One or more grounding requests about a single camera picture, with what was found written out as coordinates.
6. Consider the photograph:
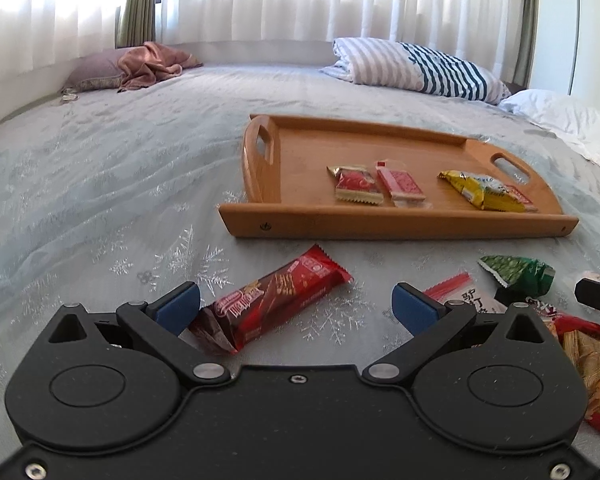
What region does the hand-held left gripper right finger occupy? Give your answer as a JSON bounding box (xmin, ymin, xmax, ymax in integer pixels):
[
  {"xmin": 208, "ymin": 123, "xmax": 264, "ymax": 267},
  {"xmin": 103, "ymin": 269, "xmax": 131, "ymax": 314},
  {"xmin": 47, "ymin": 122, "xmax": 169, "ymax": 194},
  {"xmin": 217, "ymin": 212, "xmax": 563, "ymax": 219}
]
[{"xmin": 360, "ymin": 280, "xmax": 563, "ymax": 387}]

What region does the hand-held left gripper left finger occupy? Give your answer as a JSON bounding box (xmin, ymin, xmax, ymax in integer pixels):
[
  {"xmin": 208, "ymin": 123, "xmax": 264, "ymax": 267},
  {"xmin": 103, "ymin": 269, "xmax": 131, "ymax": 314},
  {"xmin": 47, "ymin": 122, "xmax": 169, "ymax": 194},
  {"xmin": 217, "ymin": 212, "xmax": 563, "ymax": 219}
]
[{"xmin": 46, "ymin": 280, "xmax": 232, "ymax": 387}]

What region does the pink white-label snack packet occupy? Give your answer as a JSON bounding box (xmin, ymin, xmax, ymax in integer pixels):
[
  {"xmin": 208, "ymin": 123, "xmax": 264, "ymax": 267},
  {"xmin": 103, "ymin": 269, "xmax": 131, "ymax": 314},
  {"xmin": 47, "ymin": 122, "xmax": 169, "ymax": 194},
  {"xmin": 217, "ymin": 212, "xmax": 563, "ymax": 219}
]
[{"xmin": 422, "ymin": 271, "xmax": 508, "ymax": 318}]

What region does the dark brown snack packet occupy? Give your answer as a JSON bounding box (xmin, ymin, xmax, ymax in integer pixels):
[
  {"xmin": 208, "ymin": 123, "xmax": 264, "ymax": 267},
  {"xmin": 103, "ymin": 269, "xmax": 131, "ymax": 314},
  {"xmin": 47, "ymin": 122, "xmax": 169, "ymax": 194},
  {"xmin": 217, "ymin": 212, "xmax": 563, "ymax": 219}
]
[{"xmin": 495, "ymin": 285, "xmax": 561, "ymax": 318}]

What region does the red-orange peas snack packet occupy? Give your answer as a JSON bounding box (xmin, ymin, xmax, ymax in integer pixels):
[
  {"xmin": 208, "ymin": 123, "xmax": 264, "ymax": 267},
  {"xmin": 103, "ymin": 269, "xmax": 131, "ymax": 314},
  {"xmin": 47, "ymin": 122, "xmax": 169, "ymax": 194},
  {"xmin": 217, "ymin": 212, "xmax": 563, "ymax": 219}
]
[{"xmin": 545, "ymin": 312, "xmax": 600, "ymax": 443}]

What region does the green snack packet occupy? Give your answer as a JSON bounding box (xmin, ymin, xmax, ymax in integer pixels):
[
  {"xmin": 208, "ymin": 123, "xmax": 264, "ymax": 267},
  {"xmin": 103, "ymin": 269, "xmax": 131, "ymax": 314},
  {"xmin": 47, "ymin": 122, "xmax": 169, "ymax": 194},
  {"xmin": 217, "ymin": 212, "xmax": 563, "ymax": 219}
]
[{"xmin": 477, "ymin": 255, "xmax": 557, "ymax": 298}]

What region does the dark red long biscuit packet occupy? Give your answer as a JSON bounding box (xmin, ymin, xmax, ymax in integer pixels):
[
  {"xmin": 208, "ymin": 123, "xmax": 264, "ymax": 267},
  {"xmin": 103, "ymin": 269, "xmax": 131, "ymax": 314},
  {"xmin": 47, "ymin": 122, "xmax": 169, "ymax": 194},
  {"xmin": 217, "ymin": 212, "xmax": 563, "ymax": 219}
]
[{"xmin": 187, "ymin": 244, "xmax": 355, "ymax": 356}]

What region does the small red biscuit packet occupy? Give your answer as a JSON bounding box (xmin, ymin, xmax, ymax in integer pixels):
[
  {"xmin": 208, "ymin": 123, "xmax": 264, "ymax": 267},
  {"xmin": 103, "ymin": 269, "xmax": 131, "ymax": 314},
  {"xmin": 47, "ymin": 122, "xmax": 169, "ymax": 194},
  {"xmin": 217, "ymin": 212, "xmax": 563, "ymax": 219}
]
[{"xmin": 502, "ymin": 185, "xmax": 538, "ymax": 213}]

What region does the red wafer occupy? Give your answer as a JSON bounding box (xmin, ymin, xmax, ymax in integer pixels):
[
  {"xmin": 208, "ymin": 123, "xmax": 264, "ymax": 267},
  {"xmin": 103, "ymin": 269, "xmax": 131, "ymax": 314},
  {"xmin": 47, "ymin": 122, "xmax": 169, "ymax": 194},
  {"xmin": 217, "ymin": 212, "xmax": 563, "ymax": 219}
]
[{"xmin": 375, "ymin": 159, "xmax": 433, "ymax": 208}]

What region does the yellow snack packet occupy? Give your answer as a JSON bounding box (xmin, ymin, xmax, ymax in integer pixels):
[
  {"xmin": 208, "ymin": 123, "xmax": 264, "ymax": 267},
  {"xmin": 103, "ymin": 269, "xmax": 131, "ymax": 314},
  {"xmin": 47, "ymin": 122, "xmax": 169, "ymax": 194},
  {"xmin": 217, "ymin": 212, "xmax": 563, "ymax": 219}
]
[{"xmin": 437, "ymin": 170, "xmax": 526, "ymax": 212}]

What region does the red and gold snack packet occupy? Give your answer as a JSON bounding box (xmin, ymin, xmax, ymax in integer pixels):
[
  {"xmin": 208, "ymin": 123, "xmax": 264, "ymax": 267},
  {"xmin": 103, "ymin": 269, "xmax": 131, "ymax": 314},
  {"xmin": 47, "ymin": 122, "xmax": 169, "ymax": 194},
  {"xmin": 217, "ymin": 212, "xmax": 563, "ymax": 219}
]
[{"xmin": 326, "ymin": 164, "xmax": 384, "ymax": 206}]

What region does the wooden tray with handles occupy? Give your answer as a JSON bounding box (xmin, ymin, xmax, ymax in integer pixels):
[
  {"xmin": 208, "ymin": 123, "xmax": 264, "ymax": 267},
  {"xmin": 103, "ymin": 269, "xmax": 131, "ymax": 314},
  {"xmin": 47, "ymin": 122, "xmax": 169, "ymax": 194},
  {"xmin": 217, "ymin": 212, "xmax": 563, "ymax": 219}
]
[{"xmin": 217, "ymin": 114, "xmax": 580, "ymax": 240}]

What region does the pale blue snowflake bedspread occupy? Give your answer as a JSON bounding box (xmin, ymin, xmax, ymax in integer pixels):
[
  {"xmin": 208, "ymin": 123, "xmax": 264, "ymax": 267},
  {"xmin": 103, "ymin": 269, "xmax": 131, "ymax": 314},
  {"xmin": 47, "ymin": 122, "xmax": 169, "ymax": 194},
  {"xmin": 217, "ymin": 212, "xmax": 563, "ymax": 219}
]
[{"xmin": 0, "ymin": 62, "xmax": 600, "ymax": 461}]

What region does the white pillow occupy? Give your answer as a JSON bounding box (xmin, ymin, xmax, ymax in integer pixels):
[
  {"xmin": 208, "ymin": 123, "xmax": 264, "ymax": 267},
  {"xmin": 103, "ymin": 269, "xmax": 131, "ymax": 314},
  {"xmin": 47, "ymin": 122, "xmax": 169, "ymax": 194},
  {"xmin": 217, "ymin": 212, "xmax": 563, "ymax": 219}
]
[{"xmin": 499, "ymin": 89, "xmax": 600, "ymax": 177}]

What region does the blue and grey striped pillow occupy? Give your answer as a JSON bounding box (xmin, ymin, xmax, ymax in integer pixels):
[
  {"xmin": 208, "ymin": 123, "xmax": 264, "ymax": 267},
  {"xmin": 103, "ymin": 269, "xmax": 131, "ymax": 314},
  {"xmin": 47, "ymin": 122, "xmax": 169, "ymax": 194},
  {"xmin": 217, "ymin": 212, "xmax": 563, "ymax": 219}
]
[{"xmin": 319, "ymin": 37, "xmax": 512, "ymax": 106}]

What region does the pink crumpled cloth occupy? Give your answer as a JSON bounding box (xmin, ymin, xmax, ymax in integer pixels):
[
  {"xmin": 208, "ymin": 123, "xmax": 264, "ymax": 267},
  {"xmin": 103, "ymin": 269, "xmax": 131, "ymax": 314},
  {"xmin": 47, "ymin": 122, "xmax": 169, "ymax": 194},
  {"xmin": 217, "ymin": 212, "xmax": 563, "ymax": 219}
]
[{"xmin": 116, "ymin": 41, "xmax": 204, "ymax": 93}]

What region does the purple pillow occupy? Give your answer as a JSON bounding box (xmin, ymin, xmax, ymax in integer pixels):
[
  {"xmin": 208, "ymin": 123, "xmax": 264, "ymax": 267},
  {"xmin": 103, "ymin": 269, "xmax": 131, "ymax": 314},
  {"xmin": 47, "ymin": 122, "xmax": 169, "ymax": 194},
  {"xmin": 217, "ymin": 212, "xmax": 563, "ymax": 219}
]
[{"xmin": 60, "ymin": 49, "xmax": 131, "ymax": 93}]

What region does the white wardrobe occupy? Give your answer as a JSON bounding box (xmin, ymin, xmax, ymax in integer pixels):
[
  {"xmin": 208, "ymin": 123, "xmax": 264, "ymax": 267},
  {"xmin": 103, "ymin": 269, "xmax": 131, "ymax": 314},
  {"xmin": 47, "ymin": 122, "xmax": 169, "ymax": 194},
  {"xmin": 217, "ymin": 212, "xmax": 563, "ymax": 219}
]
[{"xmin": 527, "ymin": 0, "xmax": 600, "ymax": 103}]

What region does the grey-green curtain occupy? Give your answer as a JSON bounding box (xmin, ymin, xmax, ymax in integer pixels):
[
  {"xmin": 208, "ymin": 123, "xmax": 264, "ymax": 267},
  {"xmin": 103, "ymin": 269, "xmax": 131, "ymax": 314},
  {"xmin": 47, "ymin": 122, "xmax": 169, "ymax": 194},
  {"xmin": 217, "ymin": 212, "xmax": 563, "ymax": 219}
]
[
  {"xmin": 512, "ymin": 0, "xmax": 541, "ymax": 92},
  {"xmin": 115, "ymin": 0, "xmax": 163, "ymax": 48}
]

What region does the white sheer curtain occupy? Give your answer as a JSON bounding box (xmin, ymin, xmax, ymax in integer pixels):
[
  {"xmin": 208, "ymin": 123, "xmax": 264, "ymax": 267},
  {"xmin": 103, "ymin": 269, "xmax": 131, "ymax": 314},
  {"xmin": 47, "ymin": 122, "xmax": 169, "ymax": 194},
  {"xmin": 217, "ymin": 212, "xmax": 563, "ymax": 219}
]
[
  {"xmin": 155, "ymin": 0, "xmax": 523, "ymax": 78},
  {"xmin": 0, "ymin": 0, "xmax": 128, "ymax": 91}
]

